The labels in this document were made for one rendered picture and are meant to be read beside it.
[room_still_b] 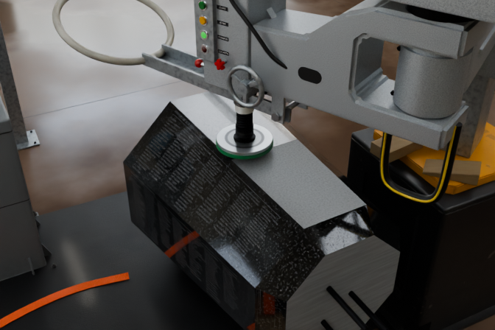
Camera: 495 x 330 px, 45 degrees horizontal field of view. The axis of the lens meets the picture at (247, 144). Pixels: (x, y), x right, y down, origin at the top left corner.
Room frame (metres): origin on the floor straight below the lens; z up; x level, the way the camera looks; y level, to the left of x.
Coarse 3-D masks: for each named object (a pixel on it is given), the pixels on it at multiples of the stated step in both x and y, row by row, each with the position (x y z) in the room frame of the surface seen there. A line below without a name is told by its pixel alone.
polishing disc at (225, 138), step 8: (224, 128) 1.98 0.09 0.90; (232, 128) 1.98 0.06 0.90; (256, 128) 1.98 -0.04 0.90; (264, 128) 1.98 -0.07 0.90; (224, 136) 1.92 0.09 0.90; (232, 136) 1.92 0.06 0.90; (256, 136) 1.92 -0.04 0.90; (264, 136) 1.92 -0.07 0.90; (272, 136) 1.92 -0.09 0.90; (224, 144) 1.87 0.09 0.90; (232, 144) 1.87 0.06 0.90; (240, 144) 1.87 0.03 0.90; (248, 144) 1.87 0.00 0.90; (256, 144) 1.87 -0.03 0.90; (264, 144) 1.87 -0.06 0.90; (232, 152) 1.82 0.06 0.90; (240, 152) 1.81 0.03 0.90; (248, 152) 1.81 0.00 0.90; (256, 152) 1.82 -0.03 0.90
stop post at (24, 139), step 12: (0, 24) 3.27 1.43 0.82; (0, 36) 3.27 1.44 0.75; (0, 48) 3.26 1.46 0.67; (0, 60) 3.25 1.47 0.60; (0, 72) 3.25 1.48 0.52; (12, 72) 3.28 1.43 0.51; (12, 84) 3.27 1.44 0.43; (12, 96) 3.26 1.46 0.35; (12, 108) 3.25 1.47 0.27; (12, 120) 3.25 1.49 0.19; (24, 132) 3.27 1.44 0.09; (24, 144) 3.24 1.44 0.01; (36, 144) 3.24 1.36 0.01
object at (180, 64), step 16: (176, 48) 2.19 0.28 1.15; (144, 64) 2.13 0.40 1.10; (160, 64) 2.08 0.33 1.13; (176, 64) 2.14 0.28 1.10; (192, 64) 2.13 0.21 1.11; (192, 80) 1.98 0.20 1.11; (224, 96) 1.89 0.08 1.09; (240, 96) 1.85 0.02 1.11; (256, 96) 1.81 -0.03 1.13; (288, 112) 1.73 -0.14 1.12
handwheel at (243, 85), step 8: (232, 72) 1.74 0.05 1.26; (248, 72) 1.70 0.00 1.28; (240, 80) 1.73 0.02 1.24; (248, 80) 1.72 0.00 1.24; (256, 80) 1.68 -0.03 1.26; (232, 88) 1.75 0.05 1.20; (240, 88) 1.71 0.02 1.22; (248, 88) 1.70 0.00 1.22; (232, 96) 1.74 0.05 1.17; (240, 104) 1.72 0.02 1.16; (248, 104) 1.71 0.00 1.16; (256, 104) 1.68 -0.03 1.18
